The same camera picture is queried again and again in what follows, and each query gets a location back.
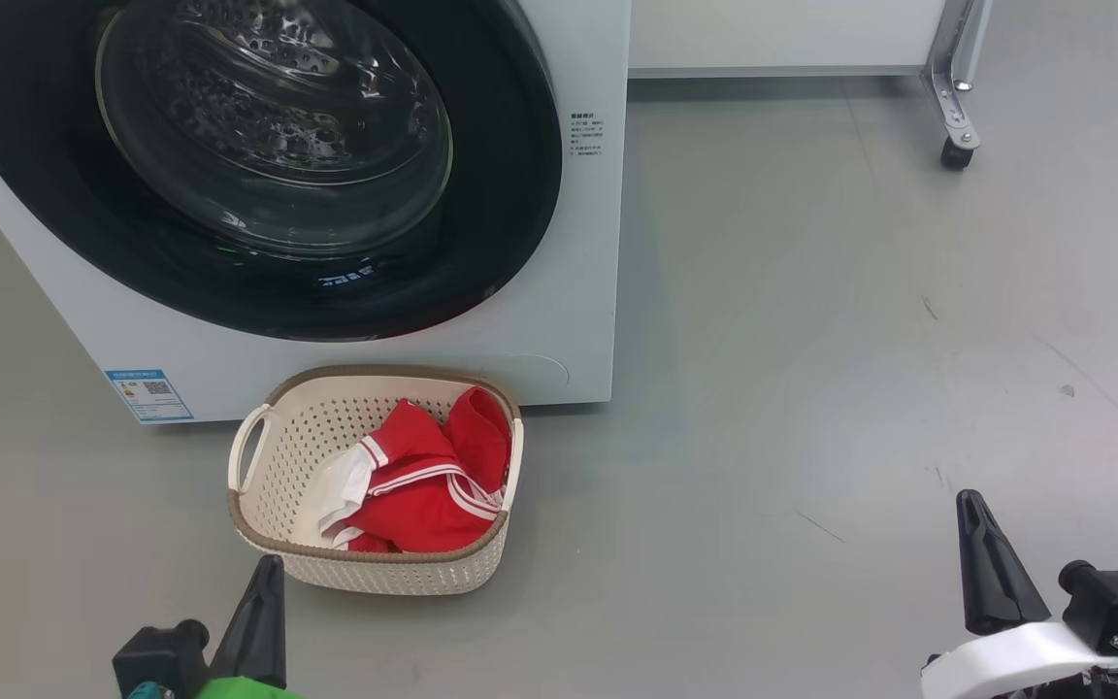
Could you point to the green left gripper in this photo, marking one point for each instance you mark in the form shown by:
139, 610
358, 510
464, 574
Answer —
248, 689

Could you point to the silver metal frame leg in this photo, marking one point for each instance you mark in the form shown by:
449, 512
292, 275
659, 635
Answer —
949, 83

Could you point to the black caster wheel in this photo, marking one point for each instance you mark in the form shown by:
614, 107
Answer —
957, 154

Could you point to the cream perforated laundry basket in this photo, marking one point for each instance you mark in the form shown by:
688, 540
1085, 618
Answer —
278, 456

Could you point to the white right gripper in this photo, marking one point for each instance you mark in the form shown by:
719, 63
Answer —
1005, 665

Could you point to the washing machine door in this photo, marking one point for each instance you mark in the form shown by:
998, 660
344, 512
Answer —
501, 194

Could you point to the blue energy label sticker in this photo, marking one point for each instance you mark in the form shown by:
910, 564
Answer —
149, 395

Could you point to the white front-load washing machine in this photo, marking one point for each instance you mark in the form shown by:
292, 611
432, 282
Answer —
574, 291

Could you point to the white and red garment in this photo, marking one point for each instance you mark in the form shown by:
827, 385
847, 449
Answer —
413, 500

